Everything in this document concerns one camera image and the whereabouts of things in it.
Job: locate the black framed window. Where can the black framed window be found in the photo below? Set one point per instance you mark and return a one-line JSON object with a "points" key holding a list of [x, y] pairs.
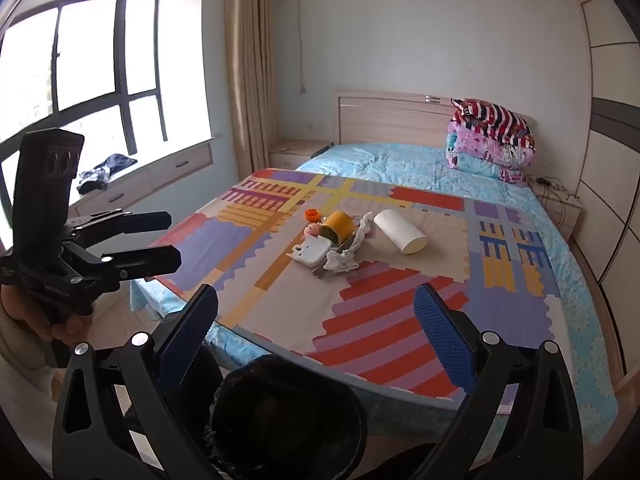
{"points": [[120, 50]]}

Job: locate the pink floral folded quilt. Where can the pink floral folded quilt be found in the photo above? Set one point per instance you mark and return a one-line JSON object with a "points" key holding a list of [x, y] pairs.
{"points": [[480, 152]]}

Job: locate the wooden nightstand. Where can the wooden nightstand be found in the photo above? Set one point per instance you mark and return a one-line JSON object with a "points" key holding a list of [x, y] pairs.
{"points": [[295, 152], [562, 215]]}

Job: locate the pink toy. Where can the pink toy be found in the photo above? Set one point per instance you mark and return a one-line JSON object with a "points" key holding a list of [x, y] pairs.
{"points": [[312, 231]]}

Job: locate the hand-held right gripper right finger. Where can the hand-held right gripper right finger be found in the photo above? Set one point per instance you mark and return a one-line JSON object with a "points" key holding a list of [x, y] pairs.
{"points": [[445, 340]]}

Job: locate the white plastic box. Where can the white plastic box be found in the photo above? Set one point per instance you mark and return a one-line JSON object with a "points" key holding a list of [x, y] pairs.
{"points": [[312, 251]]}

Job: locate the wooden headboard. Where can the wooden headboard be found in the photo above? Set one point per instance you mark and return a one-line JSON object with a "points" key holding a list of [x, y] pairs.
{"points": [[390, 115]]}

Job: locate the beige wardrobe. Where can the beige wardrobe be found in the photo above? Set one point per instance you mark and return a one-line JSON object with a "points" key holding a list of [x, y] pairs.
{"points": [[610, 160]]}

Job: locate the white tissue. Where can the white tissue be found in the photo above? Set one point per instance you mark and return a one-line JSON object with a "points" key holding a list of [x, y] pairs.
{"points": [[364, 227], [341, 262]]}

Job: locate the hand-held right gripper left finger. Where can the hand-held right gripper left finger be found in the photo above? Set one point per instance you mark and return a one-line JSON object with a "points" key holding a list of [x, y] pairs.
{"points": [[187, 340]]}

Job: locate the orange bottle cap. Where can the orange bottle cap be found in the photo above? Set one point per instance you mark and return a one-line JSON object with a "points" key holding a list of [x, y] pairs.
{"points": [[313, 214]]}

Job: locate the beige curtain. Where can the beige curtain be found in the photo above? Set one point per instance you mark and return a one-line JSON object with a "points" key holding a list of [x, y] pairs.
{"points": [[250, 60]]}

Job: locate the window seat drawer cabinet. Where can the window seat drawer cabinet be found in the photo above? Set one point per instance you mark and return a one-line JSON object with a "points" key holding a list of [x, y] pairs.
{"points": [[165, 170]]}

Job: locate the colourful patterned tablecloth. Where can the colourful patterned tablecloth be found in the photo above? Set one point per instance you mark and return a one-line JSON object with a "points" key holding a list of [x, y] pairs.
{"points": [[400, 290]]}

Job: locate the yellow cylinder roll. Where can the yellow cylinder roll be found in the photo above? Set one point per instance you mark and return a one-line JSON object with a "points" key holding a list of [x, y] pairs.
{"points": [[339, 224]]}

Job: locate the white paper roll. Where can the white paper roll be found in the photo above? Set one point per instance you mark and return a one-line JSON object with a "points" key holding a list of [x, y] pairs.
{"points": [[400, 232]]}

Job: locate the striped folded blanket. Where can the striped folded blanket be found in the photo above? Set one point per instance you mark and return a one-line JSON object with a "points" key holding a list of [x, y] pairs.
{"points": [[492, 117]]}

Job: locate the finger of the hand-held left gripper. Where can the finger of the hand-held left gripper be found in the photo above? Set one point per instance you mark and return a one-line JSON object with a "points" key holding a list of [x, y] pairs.
{"points": [[135, 224], [145, 262]]}

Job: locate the black lined trash bin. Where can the black lined trash bin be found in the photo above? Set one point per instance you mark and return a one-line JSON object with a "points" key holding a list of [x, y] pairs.
{"points": [[285, 410]]}

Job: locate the dark crumpled clothes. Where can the dark crumpled clothes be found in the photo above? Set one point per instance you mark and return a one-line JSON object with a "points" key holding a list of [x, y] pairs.
{"points": [[107, 170]]}

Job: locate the person's left hand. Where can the person's left hand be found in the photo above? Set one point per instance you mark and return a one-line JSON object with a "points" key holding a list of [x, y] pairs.
{"points": [[45, 322]]}

